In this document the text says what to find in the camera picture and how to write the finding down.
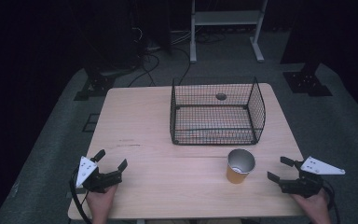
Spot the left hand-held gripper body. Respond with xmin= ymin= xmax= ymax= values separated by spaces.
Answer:
xmin=76 ymin=156 xmax=123 ymax=193

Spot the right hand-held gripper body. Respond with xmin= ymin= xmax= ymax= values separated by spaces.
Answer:
xmin=278 ymin=156 xmax=346 ymax=199

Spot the person's left hand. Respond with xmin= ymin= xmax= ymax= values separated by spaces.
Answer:
xmin=85 ymin=183 xmax=119 ymax=224

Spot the person's right hand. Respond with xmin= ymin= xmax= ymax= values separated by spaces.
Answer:
xmin=291 ymin=189 xmax=333 ymax=224

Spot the orange paper cup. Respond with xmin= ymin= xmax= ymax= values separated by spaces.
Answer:
xmin=226 ymin=147 xmax=256 ymax=185

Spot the black stand base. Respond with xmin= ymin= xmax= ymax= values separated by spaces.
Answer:
xmin=282 ymin=62 xmax=334 ymax=98
xmin=73 ymin=69 xmax=117 ymax=102

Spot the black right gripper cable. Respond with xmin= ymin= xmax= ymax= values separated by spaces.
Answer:
xmin=322 ymin=180 xmax=342 ymax=224

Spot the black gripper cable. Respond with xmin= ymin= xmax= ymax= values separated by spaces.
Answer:
xmin=322 ymin=180 xmax=342 ymax=224
xmin=68 ymin=167 xmax=93 ymax=224

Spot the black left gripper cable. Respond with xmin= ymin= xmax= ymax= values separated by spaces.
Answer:
xmin=68 ymin=167 xmax=93 ymax=224

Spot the black rectangular floor frame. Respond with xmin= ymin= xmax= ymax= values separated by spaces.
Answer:
xmin=81 ymin=113 xmax=101 ymax=133

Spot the black wire mesh basket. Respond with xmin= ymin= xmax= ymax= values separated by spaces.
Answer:
xmin=169 ymin=77 xmax=267 ymax=147

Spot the black looped floor cable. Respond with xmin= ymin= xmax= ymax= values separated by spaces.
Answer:
xmin=127 ymin=51 xmax=161 ymax=89

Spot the black straight floor cable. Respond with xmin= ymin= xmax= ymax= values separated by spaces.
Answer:
xmin=171 ymin=46 xmax=192 ymax=87

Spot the white metal stand frame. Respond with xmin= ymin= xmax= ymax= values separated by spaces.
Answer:
xmin=189 ymin=0 xmax=269 ymax=64

